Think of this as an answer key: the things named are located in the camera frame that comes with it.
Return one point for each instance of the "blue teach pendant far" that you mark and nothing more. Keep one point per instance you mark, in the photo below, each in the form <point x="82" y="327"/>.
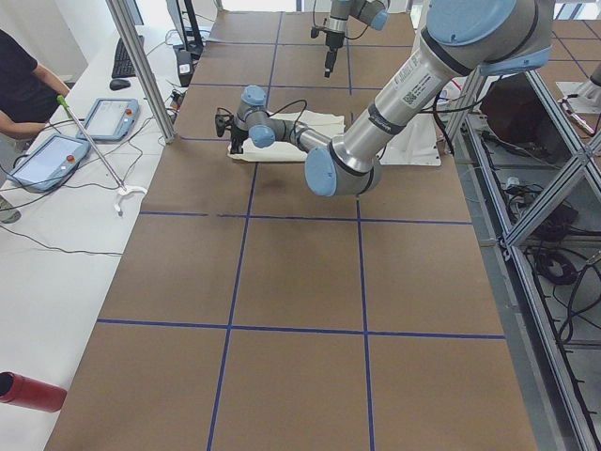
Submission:
<point x="110" y="119"/>

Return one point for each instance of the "black computer mouse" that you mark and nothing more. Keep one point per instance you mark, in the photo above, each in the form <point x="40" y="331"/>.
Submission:
<point x="118" y="84"/>

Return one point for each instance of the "red water bottle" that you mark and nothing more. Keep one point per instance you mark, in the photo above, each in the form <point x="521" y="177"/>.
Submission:
<point x="21" y="391"/>

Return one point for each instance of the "black power adapter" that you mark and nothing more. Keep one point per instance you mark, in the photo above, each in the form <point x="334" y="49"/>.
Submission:
<point x="185" y="67"/>

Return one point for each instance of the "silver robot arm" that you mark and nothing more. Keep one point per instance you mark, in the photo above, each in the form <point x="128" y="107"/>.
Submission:
<point x="373" y="14"/>
<point x="493" y="37"/>

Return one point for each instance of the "cream long-sleeve cat shirt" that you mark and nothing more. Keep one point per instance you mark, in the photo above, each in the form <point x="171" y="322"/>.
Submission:
<point x="283" y="152"/>

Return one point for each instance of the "blue teach pendant near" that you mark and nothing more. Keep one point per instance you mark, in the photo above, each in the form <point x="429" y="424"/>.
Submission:
<point x="51" y="164"/>

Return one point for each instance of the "black keyboard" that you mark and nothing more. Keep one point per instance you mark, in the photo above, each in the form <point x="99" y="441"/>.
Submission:
<point x="122" y="66"/>

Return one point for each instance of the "blue teach pendant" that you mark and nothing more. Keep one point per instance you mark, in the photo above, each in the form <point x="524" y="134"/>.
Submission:
<point x="110" y="119"/>
<point x="51" y="164"/>

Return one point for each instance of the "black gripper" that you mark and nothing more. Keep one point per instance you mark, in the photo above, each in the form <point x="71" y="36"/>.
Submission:
<point x="333" y="40"/>
<point x="238" y="134"/>

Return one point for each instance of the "white side table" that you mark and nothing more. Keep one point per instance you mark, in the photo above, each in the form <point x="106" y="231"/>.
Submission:
<point x="59" y="259"/>

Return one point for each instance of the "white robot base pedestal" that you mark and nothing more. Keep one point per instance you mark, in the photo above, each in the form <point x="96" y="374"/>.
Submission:
<point x="415" y="145"/>

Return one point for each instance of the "silver reacher grabber stick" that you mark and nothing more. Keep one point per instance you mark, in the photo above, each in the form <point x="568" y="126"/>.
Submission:
<point x="94" y="145"/>

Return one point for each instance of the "aluminium frame post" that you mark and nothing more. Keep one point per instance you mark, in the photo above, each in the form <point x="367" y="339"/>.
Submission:
<point x="127" y="31"/>

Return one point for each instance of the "person in black shirt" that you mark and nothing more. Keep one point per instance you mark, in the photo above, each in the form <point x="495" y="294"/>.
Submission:
<point x="29" y="91"/>

